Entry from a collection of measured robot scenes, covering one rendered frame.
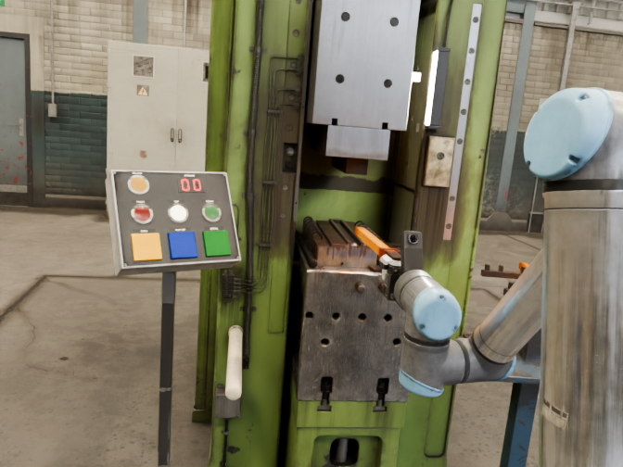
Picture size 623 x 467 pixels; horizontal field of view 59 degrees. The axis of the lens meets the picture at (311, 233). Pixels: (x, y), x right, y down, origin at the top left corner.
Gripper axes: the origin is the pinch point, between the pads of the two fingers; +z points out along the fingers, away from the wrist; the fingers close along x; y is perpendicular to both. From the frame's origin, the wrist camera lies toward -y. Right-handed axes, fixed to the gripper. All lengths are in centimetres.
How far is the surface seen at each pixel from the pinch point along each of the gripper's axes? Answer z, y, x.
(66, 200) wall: 616, 105, -258
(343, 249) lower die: 41.6, 9.6, -3.7
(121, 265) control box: 13, 9, -67
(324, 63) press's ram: 43, -48, -15
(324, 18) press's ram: 43, -61, -16
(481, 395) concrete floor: 129, 109, 97
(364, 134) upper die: 42, -28, 0
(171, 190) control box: 29, -8, -57
